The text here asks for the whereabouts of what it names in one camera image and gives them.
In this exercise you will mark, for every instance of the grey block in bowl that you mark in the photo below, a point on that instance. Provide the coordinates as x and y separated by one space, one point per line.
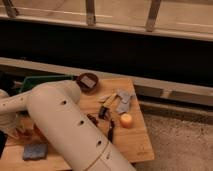
87 81

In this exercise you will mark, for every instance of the red chili pepper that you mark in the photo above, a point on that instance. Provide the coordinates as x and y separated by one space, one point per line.
24 133

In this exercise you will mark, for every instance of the blue sponge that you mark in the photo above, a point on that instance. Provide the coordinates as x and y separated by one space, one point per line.
35 151

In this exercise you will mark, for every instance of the wooden handled brush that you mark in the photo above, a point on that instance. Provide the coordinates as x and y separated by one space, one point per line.
105 106

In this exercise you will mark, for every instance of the dark brown bowl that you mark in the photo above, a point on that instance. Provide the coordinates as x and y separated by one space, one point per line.
83 87

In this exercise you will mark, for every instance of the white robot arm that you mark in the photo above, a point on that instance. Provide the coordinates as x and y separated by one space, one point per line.
53 108

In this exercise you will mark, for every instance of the red bowl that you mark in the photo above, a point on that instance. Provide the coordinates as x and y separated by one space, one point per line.
38 132

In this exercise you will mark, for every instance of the green plastic tray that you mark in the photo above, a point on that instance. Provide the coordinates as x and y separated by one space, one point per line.
32 81

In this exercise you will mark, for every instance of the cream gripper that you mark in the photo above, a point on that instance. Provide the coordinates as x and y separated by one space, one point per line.
9 123

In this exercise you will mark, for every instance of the black handled knife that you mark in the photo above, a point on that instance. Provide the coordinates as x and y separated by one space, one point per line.
110 133

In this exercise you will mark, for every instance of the grey cloth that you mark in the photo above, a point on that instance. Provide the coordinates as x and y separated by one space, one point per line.
124 104

